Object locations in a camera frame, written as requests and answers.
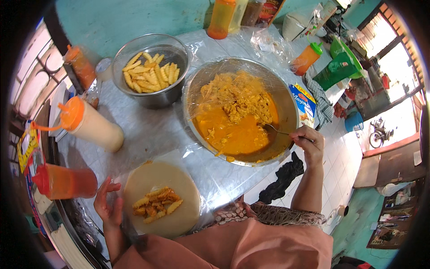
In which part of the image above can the person's right hand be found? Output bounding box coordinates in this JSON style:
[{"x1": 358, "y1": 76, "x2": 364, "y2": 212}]
[{"x1": 290, "y1": 125, "x2": 326, "y2": 169}]

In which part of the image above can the person's left hand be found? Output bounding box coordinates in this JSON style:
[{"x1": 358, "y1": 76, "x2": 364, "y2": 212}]
[{"x1": 93, "y1": 176, "x2": 124, "y2": 227}]

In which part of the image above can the metal spoon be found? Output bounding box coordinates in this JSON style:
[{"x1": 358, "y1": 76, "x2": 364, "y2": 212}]
[{"x1": 262, "y1": 123, "x2": 314, "y2": 143}]

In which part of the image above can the blue mayonnaise packet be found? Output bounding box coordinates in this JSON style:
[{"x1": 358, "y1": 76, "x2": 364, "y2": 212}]
[{"x1": 288, "y1": 83, "x2": 316, "y2": 128}]

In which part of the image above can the checked cloth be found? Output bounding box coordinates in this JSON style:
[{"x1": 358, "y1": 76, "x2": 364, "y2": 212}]
[{"x1": 303, "y1": 72, "x2": 335, "y2": 130}]

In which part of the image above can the large metal bowl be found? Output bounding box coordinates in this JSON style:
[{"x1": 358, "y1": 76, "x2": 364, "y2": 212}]
[{"x1": 183, "y1": 57, "x2": 300, "y2": 167}]

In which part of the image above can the black cloth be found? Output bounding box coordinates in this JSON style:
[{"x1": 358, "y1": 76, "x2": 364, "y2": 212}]
[{"x1": 257, "y1": 151, "x2": 304, "y2": 205}]

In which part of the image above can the green carton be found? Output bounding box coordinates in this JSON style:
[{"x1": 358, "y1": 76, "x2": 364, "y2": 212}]
[{"x1": 312, "y1": 52, "x2": 360, "y2": 91}]

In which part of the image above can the orange chicken curry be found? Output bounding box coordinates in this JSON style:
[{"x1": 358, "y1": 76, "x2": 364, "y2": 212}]
[{"x1": 192, "y1": 71, "x2": 280, "y2": 158}]

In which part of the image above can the orange bottle green cap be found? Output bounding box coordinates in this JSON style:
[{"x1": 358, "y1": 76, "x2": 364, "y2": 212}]
[{"x1": 290, "y1": 34, "x2": 323, "y2": 76}]

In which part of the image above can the brown doormat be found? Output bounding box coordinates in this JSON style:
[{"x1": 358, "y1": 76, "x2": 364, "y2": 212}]
[{"x1": 353, "y1": 155, "x2": 380, "y2": 188}]

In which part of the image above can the motorbike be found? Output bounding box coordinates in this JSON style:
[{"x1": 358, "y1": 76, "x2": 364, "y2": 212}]
[{"x1": 369, "y1": 118, "x2": 394, "y2": 149}]

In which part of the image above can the green plastic basin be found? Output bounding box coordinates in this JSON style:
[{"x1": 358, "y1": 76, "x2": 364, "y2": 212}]
[{"x1": 329, "y1": 35, "x2": 365, "y2": 80}]

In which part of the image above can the crumpled clear plastic bag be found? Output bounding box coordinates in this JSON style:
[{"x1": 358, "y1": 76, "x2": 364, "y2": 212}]
[{"x1": 250, "y1": 27, "x2": 297, "y2": 65}]

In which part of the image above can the white plastic bag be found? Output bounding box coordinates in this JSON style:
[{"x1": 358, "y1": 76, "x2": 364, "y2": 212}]
[{"x1": 377, "y1": 182, "x2": 414, "y2": 197}]

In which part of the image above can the white sack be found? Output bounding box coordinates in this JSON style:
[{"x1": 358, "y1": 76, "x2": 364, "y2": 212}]
[{"x1": 282, "y1": 10, "x2": 318, "y2": 41}]

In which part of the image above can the door with wooden grille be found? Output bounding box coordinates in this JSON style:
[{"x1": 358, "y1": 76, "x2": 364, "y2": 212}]
[{"x1": 356, "y1": 3, "x2": 425, "y2": 112}]

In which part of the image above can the dark red packet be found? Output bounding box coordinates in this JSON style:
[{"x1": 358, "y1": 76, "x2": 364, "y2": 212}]
[{"x1": 255, "y1": 0, "x2": 287, "y2": 28}]

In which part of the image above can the brown spice jar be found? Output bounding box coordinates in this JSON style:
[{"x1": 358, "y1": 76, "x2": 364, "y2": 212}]
[{"x1": 241, "y1": 0, "x2": 266, "y2": 27}]

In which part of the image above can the person's body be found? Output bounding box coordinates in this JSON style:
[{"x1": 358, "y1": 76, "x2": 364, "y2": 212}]
[{"x1": 112, "y1": 198, "x2": 335, "y2": 269}]

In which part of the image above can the pale yellow sauce bottle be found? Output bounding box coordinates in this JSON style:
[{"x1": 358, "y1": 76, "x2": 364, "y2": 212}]
[{"x1": 229, "y1": 0, "x2": 250, "y2": 34}]

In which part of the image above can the small steel bowl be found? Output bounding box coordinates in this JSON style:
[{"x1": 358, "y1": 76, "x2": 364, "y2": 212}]
[{"x1": 134, "y1": 81, "x2": 186, "y2": 110}]

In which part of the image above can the clear plastic table cover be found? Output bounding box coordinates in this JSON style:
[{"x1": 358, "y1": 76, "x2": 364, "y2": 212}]
[{"x1": 57, "y1": 26, "x2": 333, "y2": 237}]

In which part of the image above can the round pale tortilla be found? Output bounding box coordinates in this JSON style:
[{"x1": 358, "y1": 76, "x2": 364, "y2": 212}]
[{"x1": 123, "y1": 161, "x2": 202, "y2": 239}]

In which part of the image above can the large heap of crinkle fries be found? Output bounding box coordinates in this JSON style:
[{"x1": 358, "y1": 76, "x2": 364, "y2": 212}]
[{"x1": 122, "y1": 51, "x2": 181, "y2": 94}]

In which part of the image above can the small portion of crinkle fries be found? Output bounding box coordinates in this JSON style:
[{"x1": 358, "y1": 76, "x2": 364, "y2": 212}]
[{"x1": 132, "y1": 187, "x2": 184, "y2": 224}]

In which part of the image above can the metal mesh strainer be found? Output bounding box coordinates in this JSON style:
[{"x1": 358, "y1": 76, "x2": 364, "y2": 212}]
[{"x1": 112, "y1": 34, "x2": 190, "y2": 99}]

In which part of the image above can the white sauce bottle orange cap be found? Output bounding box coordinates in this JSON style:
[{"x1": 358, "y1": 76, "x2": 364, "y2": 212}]
[{"x1": 30, "y1": 96, "x2": 125, "y2": 153}]

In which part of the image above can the small jar white lid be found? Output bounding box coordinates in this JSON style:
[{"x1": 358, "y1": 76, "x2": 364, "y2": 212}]
[{"x1": 95, "y1": 57, "x2": 113, "y2": 81}]

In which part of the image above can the chili sauce bottle orange cap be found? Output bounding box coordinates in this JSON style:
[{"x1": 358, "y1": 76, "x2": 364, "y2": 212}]
[{"x1": 63, "y1": 45, "x2": 97, "y2": 90}]

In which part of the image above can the red sauce bottle red cap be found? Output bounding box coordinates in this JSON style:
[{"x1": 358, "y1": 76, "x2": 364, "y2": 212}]
[{"x1": 32, "y1": 163, "x2": 98, "y2": 200}]

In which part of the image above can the window with metal grille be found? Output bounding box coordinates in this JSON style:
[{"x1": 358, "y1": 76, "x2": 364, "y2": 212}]
[{"x1": 10, "y1": 20, "x2": 73, "y2": 119}]

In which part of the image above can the yellow snack packet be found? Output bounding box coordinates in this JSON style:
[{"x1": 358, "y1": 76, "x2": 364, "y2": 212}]
[{"x1": 17, "y1": 129, "x2": 39, "y2": 174}]

